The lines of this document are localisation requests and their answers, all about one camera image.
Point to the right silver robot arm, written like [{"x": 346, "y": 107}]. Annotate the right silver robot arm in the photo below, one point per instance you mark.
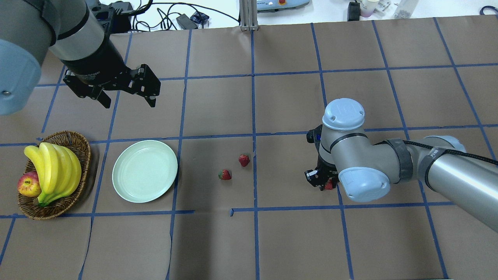
[{"x": 367, "y": 171}]

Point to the brown wicker basket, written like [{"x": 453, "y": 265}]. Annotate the brown wicker basket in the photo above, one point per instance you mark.
[{"x": 77, "y": 143}]

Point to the teach pendant tablet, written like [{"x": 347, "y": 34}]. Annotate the teach pendant tablet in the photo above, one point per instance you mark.
[{"x": 277, "y": 5}]

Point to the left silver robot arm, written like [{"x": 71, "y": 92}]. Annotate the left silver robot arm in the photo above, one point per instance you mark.
[{"x": 69, "y": 30}]

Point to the yellow banana bunch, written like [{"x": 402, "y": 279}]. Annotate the yellow banana bunch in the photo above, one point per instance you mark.
[{"x": 59, "y": 171}]

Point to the aluminium frame post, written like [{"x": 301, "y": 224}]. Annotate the aluminium frame post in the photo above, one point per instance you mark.
[{"x": 248, "y": 15}]

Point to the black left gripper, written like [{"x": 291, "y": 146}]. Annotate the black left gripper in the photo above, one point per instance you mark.
[{"x": 98, "y": 62}]

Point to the black power adapter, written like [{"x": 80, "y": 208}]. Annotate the black power adapter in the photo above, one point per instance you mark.
[{"x": 185, "y": 23}]

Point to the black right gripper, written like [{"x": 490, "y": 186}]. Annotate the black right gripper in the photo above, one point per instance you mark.
[{"x": 324, "y": 165}]

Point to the red strawberry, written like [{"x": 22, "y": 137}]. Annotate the red strawberry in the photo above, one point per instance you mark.
[
  {"x": 224, "y": 175},
  {"x": 244, "y": 160},
  {"x": 330, "y": 185}
]

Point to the light green plate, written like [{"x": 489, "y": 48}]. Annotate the light green plate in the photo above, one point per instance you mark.
[{"x": 144, "y": 171}]

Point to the red apple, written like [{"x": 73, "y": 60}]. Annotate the red apple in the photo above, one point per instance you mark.
[{"x": 29, "y": 185}]

